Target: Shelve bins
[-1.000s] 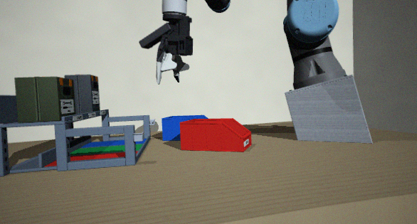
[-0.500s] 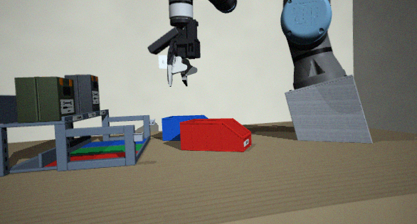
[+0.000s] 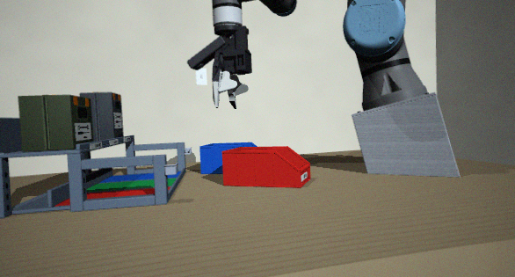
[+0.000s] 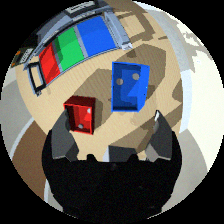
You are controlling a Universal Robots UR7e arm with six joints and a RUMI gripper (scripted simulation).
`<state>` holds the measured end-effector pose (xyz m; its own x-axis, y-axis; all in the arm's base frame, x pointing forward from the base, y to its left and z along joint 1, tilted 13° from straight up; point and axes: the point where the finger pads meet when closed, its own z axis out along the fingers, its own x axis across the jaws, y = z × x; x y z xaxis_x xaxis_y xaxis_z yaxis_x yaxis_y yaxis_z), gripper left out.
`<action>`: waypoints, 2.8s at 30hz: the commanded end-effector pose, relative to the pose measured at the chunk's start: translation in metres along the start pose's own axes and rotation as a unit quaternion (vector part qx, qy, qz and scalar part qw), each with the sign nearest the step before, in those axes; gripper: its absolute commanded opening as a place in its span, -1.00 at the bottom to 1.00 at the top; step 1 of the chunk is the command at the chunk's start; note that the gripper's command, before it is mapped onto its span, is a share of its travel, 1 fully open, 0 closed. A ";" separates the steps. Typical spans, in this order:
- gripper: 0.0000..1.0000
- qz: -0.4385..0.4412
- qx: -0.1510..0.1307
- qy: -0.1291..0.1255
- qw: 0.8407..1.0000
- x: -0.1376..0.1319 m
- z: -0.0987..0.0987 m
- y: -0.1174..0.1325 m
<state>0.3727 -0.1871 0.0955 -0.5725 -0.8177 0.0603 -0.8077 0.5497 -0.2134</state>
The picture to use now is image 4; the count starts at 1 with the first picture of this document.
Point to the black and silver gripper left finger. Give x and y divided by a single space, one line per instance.
59 148

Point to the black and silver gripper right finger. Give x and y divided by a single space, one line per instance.
163 149

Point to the red plastic bin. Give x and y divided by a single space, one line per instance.
79 115

